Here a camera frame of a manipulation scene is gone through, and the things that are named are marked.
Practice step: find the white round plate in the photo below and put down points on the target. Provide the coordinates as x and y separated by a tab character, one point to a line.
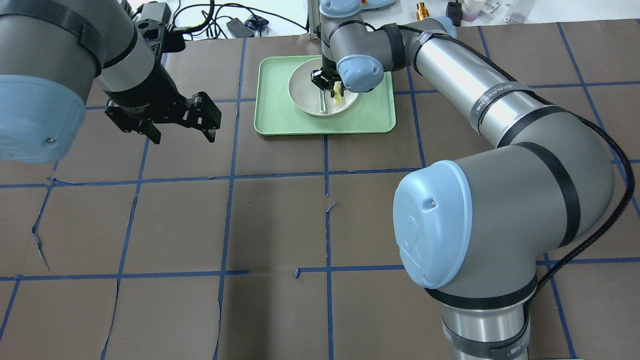
304	94

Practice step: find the pale green spoon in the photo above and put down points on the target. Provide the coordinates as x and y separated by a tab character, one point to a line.
322	104

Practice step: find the light green tray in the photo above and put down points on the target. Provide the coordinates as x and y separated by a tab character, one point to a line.
276	114

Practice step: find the black power adapter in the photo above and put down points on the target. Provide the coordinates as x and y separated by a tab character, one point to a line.
454	11

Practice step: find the white lilac cup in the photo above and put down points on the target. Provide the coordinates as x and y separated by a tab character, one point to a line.
471	9

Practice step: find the aluminium frame post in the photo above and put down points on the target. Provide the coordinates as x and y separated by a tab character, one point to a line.
313	20

